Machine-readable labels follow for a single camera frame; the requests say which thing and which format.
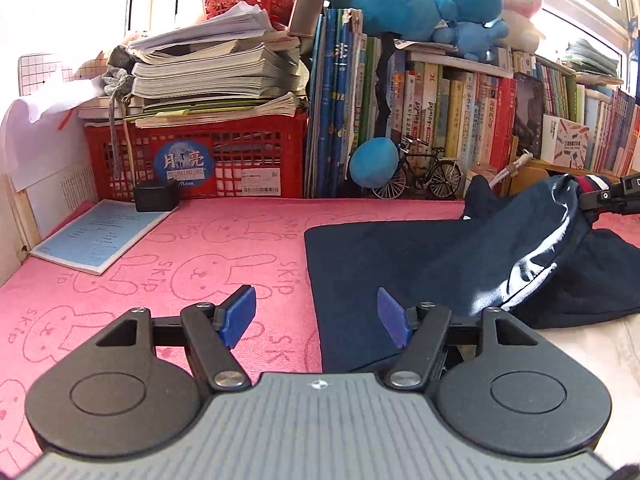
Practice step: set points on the white grid board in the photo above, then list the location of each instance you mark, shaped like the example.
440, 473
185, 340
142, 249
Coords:
45, 72

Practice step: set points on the round blue plush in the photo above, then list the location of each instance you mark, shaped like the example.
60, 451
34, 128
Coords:
372, 162

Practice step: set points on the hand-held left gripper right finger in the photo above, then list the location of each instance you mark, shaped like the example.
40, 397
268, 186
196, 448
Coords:
392, 317

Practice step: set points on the pink printed blanket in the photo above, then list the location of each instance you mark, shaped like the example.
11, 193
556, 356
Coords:
150, 270

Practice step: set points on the wooden drawer organizer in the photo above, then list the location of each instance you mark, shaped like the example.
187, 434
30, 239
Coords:
540, 172

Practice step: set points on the stack of papers and booklets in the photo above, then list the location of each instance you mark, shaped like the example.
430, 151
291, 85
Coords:
215, 70

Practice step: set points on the pale green paper stack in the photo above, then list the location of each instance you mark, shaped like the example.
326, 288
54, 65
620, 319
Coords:
592, 57

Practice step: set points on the white and navy jacket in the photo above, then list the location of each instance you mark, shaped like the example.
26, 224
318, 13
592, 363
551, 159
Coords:
400, 270

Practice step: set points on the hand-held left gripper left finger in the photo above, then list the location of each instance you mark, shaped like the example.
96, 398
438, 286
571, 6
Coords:
237, 315

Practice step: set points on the blue booklet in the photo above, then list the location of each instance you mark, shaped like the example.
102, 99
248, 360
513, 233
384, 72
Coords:
100, 235

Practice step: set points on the small black box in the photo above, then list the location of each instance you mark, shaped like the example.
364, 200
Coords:
155, 197

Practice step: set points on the row of books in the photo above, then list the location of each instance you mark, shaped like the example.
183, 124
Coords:
450, 110

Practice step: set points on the miniature bicycle model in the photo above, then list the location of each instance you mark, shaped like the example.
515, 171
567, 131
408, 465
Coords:
440, 175

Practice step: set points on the white paper sheets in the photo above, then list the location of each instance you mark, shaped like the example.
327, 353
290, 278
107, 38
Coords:
40, 130

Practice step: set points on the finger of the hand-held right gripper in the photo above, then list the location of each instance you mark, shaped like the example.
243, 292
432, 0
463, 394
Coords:
607, 200

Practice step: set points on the white and pink plush toy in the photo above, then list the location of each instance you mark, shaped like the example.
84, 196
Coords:
520, 0

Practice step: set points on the black phone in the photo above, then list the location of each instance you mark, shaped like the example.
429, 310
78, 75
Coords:
527, 115

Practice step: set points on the large red plastic crate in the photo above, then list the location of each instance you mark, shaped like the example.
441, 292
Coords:
250, 155

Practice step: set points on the white printed cardboard box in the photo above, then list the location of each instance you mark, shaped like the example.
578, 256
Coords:
565, 142

